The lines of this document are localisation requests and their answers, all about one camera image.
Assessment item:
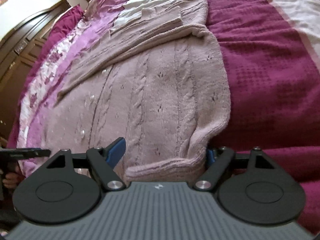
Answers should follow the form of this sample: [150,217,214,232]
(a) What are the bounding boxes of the pink purple floral bedspread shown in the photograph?
[8,0,319,233]

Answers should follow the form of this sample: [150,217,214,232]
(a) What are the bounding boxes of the pink knitted cardigan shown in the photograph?
[41,0,231,182]

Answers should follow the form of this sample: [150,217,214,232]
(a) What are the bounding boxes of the brown wooden headboard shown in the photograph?
[1,0,71,139]

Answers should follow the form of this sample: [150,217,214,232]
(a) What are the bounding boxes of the magenta pillow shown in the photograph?
[41,5,84,57]

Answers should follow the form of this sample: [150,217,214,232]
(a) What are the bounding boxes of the person's left hand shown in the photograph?
[2,165,25,189]

